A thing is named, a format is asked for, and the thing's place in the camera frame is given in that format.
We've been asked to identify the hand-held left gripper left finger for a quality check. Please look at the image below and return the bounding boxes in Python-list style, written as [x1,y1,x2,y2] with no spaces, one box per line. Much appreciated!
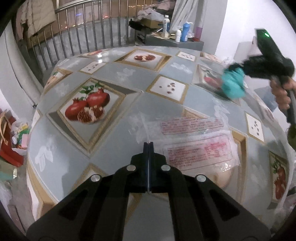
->
[26,141,149,241]

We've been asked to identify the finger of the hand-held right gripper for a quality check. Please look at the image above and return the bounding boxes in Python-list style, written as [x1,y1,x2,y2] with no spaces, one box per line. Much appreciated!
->
[228,62,247,73]

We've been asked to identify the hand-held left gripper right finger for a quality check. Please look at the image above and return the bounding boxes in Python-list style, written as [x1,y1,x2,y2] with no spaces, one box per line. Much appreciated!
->
[148,141,271,241]

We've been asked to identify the teal plastic bag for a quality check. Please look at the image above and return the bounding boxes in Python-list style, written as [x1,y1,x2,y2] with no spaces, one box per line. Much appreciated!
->
[219,68,247,100]

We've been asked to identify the clear plastic bag red print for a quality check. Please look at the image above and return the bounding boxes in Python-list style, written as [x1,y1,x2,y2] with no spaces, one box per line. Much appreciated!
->
[138,115,240,172]

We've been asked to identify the person's right hand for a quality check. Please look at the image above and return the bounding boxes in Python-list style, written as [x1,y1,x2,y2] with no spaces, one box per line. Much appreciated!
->
[270,76,296,112]

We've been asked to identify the blue bottle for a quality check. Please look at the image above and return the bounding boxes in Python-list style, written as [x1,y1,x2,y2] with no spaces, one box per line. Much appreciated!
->
[180,21,194,42]

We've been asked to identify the grey cabinet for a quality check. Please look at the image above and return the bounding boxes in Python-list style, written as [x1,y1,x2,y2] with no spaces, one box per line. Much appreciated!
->
[145,32,205,51]

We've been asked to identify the white curtain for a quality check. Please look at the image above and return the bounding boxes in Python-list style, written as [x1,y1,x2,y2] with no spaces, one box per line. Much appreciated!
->
[169,0,209,33]

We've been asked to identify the tall white bottle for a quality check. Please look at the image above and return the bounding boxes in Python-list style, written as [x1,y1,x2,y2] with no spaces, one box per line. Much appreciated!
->
[162,15,171,38]

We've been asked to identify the pomegranate print tablecloth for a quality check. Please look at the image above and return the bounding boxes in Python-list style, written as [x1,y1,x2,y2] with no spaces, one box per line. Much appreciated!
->
[27,46,292,223]

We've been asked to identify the cardboard box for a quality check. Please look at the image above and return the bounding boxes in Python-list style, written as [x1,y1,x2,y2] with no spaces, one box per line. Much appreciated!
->
[138,18,163,30]

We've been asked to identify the pile of colourful bags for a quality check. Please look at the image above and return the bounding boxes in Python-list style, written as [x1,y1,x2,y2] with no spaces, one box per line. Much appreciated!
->
[0,108,31,181]

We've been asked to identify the metal railing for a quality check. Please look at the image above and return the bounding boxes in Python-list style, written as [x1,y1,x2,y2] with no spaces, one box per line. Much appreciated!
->
[23,0,140,77]

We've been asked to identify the beige padded jacket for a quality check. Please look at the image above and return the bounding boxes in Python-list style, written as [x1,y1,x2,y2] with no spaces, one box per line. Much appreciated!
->
[16,0,56,38]

